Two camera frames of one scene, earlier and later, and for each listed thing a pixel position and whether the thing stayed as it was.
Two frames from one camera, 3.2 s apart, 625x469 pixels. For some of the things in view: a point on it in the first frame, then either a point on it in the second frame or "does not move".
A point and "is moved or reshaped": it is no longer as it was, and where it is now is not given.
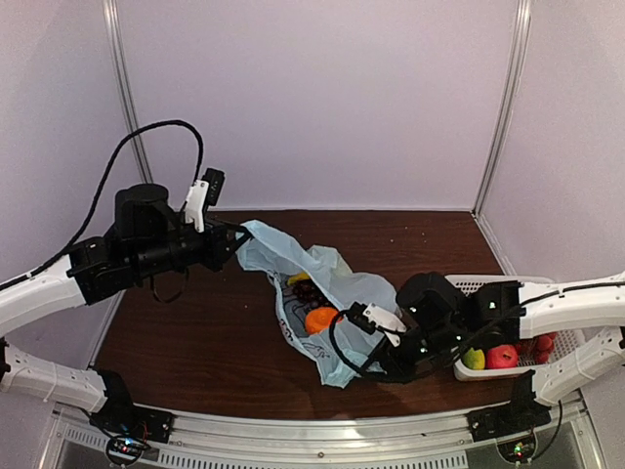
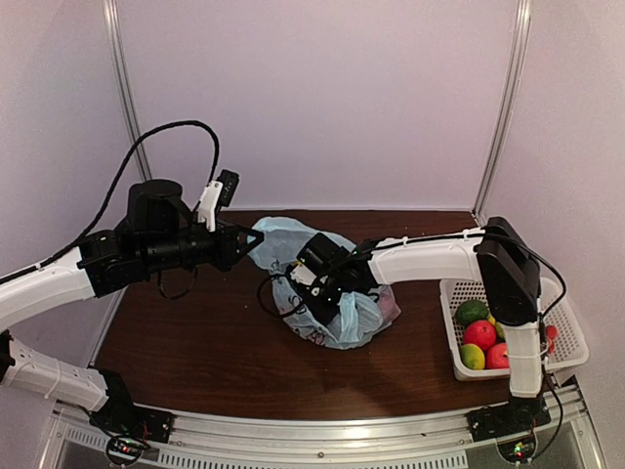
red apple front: (501, 357) does not move
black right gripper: (398, 372) to (320, 312)
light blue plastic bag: (340, 356) is moved or reshaped
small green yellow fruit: (474, 359) does not move
